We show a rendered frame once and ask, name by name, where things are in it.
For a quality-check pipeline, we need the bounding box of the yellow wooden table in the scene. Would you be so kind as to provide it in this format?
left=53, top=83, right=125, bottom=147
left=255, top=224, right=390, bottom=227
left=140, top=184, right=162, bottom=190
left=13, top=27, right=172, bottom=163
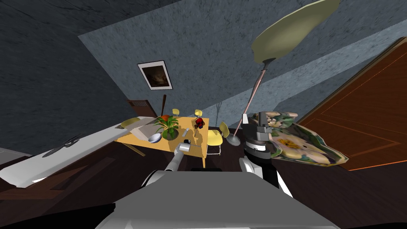
left=114, top=116, right=210, bottom=169

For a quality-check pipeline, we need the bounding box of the floor lamp with pale shade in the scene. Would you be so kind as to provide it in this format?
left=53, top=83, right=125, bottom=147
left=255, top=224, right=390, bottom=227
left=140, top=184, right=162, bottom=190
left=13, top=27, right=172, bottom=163
left=227, top=0, right=341, bottom=147

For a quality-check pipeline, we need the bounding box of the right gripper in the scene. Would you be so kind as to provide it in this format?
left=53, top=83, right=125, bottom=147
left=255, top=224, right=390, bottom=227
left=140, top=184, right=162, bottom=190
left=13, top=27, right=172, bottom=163
left=240, top=111, right=273, bottom=141

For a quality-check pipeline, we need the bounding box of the grey open book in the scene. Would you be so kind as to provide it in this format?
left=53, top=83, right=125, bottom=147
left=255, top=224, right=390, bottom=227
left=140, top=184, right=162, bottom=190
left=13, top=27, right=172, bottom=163
left=128, top=119, right=160, bottom=141

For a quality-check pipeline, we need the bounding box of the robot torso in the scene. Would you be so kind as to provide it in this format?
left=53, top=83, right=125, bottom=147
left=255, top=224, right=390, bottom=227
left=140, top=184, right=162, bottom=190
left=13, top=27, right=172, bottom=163
left=95, top=167, right=341, bottom=229

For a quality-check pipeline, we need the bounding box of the green potted plant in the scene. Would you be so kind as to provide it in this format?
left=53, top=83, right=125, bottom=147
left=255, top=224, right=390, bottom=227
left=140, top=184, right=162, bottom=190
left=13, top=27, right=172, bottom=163
left=154, top=114, right=180, bottom=142

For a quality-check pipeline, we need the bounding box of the brown wooden door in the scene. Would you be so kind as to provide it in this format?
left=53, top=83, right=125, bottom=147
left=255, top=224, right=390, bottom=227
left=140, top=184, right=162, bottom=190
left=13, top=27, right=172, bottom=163
left=298, top=37, right=407, bottom=172

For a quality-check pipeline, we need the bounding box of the floral patterned plate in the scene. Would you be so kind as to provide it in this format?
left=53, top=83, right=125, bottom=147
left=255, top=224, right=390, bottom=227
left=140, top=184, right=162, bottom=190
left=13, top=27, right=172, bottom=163
left=248, top=111, right=349, bottom=167

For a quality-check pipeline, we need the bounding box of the framed dark picture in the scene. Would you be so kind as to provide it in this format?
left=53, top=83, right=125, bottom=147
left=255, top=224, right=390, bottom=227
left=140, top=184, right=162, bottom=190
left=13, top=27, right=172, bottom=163
left=137, top=60, right=174, bottom=91

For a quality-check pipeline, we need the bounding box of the brown slatted cabinet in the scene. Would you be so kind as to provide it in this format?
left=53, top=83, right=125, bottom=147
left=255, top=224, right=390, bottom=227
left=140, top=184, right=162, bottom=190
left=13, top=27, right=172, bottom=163
left=127, top=99, right=158, bottom=118

